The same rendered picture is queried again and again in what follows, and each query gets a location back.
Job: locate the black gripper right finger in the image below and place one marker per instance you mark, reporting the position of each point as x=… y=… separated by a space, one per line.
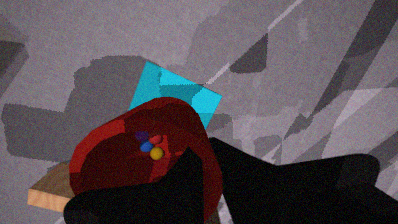
x=259 y=192

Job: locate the purple marble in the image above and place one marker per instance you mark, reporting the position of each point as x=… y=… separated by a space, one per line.
x=141 y=135

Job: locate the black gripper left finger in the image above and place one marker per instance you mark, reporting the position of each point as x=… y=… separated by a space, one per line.
x=176 y=198

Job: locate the yellow marble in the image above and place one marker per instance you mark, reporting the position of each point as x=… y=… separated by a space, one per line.
x=156 y=153

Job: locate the blue marble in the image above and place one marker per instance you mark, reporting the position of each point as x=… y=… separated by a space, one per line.
x=146 y=146

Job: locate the dark red cup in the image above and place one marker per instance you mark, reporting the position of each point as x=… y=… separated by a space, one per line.
x=110 y=156

